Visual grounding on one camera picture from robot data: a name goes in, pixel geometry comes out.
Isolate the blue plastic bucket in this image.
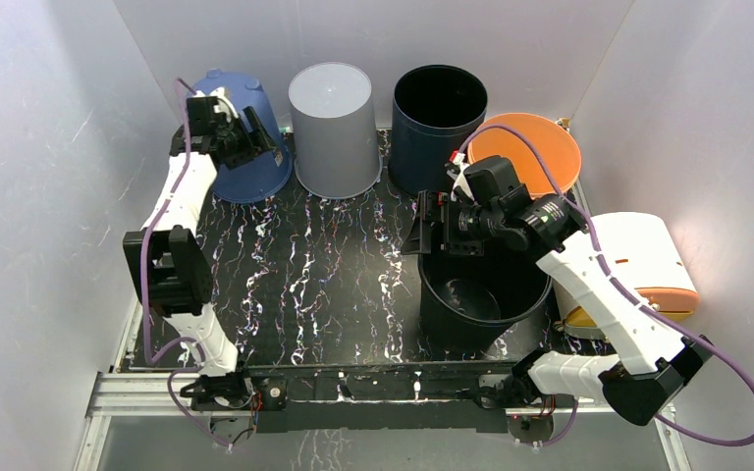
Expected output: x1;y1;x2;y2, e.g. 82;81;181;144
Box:
193;69;294;204

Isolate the grey plastic bucket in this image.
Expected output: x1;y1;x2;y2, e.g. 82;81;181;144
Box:
288;62;382;199

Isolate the large black bucket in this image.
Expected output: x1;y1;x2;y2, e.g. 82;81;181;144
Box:
417;245;552;351

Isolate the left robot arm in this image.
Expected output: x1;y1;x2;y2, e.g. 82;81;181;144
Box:
122;86;279;410

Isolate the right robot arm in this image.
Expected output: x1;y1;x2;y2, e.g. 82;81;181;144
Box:
403;156;716;425

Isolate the white and orange container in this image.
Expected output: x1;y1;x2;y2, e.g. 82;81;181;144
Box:
554;212;699;340

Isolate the dark blue bucket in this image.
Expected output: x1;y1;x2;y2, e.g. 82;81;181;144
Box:
388;65;488;195

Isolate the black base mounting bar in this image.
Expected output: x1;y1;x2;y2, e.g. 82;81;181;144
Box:
246;361;555;436

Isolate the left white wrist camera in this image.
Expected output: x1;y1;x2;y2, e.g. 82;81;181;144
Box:
210;86;240;122

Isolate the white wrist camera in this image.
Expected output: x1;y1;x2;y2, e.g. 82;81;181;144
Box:
210;86;240;122
445;151;475;204

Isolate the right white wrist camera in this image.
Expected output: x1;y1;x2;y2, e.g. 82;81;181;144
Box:
445;151;475;204

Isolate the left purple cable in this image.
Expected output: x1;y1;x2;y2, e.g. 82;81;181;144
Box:
139;78;236;449

